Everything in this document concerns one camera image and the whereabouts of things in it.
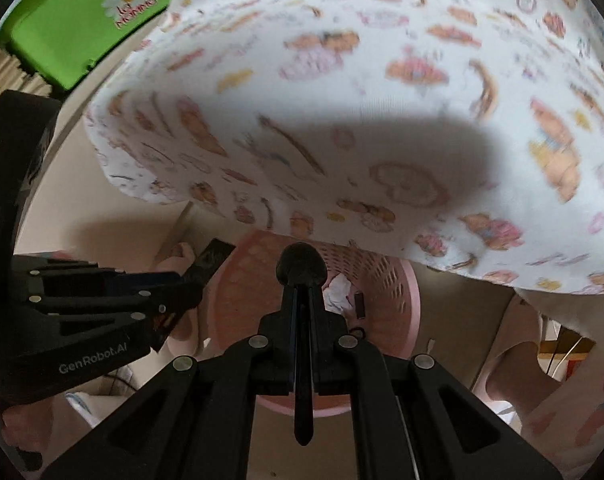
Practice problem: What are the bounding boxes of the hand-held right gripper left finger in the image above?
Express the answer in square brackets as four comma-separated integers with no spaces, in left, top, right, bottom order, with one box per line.
[41,284,296,480]

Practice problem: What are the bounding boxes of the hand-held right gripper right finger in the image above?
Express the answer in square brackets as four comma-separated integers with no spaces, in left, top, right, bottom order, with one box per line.
[308,284,564,480]

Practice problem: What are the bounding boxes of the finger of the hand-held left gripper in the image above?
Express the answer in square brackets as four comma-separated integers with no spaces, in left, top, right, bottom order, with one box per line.
[31,304,184,344]
[29,259,204,312]

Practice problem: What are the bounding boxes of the black glossy wrapper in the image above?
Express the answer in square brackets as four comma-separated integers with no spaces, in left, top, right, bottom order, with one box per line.
[184,238,239,287]

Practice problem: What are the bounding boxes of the pink plastic basket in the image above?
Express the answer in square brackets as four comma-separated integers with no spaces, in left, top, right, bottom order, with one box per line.
[209,230,424,419]

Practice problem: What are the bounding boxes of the person's left hand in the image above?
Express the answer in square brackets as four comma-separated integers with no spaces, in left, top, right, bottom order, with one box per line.
[1,399,59,463]

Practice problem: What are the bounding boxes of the white crumpled tissue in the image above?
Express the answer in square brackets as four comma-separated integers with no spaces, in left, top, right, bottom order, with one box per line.
[323,271,357,311]

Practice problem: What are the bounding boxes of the white blue cloth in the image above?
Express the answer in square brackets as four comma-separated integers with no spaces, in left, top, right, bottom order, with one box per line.
[64,366,135,428]

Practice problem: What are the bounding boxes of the stack of books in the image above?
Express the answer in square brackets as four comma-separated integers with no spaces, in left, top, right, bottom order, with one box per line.
[0,47,54,97]

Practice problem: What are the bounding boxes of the green box with daisy print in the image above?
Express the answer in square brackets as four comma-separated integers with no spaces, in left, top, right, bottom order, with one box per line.
[0,0,189,93]

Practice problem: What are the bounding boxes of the printed blanket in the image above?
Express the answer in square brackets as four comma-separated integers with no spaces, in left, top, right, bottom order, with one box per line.
[83,0,604,297]

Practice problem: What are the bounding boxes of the wooden frame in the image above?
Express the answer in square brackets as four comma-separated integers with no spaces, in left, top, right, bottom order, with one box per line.
[537,327,597,378]

